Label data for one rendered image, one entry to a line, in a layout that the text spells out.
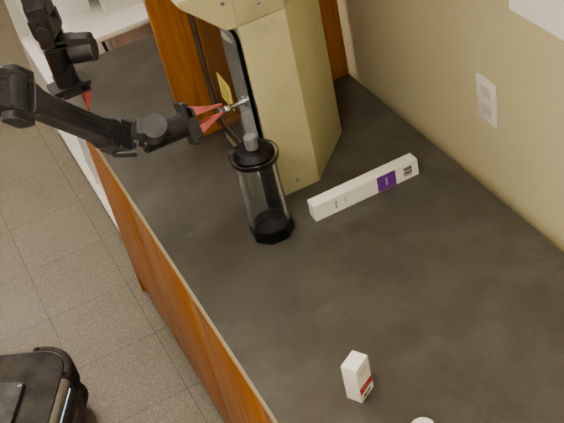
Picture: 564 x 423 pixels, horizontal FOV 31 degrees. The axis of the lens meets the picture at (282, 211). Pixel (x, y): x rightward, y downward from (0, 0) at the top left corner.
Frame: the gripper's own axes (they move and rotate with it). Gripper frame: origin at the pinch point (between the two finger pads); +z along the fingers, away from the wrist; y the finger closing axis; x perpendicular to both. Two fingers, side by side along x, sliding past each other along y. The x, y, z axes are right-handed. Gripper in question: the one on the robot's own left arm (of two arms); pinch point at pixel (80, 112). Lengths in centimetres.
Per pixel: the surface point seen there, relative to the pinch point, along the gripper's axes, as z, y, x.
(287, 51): -20, 42, -46
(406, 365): 18, 28, -108
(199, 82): 1.0, 30.1, -8.6
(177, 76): -3.2, 25.1, -8.6
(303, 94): -7, 43, -45
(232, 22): -32, 31, -46
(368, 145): 18, 59, -41
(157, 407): 110, -12, 0
